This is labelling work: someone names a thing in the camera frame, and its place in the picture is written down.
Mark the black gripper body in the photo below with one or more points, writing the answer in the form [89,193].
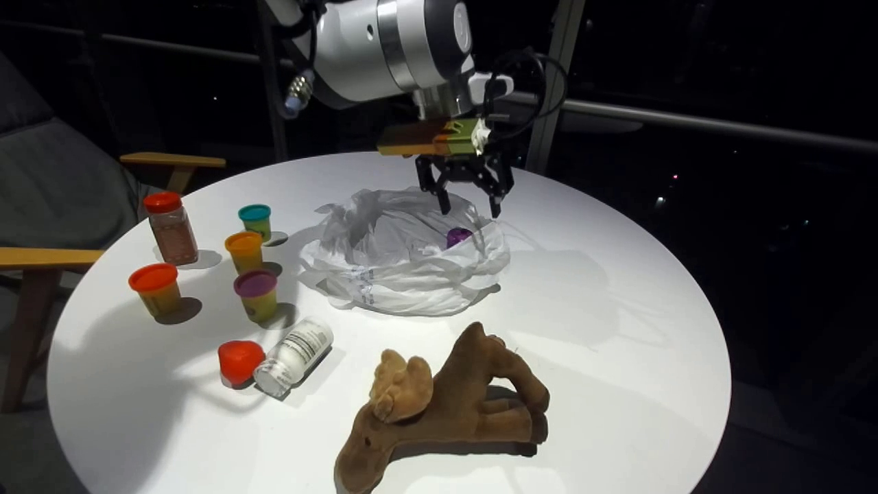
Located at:
[462,166]

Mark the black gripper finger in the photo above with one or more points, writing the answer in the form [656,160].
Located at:
[439,193]
[494,193]

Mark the small purple tub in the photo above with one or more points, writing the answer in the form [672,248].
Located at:
[455,237]

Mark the yellow tub teal lid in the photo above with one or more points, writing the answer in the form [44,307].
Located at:
[255,219]

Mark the yellow tub orange-yellow lid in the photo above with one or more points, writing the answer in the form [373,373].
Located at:
[244,251]

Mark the yellow tub pink lid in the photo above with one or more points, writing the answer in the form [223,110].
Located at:
[258,291]

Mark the white pill bottle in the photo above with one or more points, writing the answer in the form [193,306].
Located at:
[295,357]

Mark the spice jar red lid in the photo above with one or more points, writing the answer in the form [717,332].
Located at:
[171,229]

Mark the yellow tub red-orange lid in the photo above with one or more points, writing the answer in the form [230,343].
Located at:
[155,289]

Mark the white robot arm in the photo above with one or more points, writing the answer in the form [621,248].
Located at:
[366,45]

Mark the white crumpled plastic bag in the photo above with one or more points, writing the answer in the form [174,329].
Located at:
[394,262]

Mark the brown plush moose toy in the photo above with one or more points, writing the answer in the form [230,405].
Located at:
[455,402]

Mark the small red tub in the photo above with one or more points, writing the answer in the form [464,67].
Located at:
[240,361]

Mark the wooden armchair grey cushion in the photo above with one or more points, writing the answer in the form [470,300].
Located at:
[44,255]

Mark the wood-coloured wrist camera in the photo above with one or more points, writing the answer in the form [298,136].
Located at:
[439,137]

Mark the grey window frame post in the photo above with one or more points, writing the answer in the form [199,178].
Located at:
[551,82]

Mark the dark thin window post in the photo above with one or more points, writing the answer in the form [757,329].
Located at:
[271,118]

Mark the grey window rail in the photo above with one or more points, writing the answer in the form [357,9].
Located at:
[694,125]

